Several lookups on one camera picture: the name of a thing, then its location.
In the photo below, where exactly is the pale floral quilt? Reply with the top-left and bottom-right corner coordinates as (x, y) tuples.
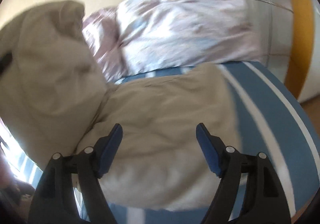
(117, 0), (263, 75)

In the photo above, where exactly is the white puffer jacket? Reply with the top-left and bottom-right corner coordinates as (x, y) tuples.
(1, 1), (242, 210)

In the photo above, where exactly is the pink crinkled pillow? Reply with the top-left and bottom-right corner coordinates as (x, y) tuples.
(82, 7), (127, 82)

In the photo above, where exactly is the blue white striped bedsheet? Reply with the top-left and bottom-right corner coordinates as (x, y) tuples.
(28, 62), (319, 223)

